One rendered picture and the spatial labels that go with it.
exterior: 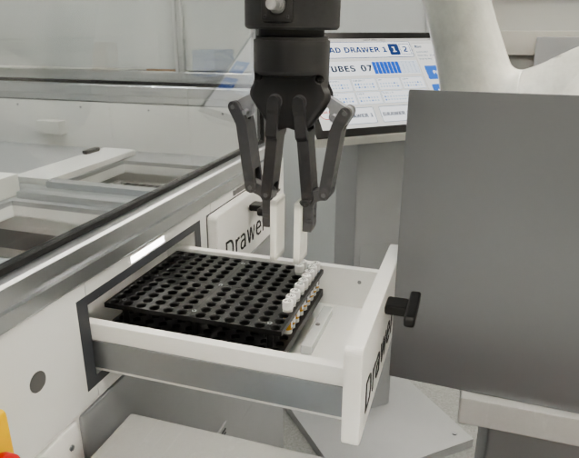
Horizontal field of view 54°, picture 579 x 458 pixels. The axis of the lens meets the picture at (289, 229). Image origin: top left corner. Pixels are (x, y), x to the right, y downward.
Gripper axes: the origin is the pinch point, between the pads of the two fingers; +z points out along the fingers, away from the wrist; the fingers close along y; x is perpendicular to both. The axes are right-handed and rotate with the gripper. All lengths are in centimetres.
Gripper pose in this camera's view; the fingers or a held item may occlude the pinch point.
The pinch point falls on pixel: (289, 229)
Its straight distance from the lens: 62.1
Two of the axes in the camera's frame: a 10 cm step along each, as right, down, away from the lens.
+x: 3.1, -3.2, 8.9
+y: 9.5, 1.2, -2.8
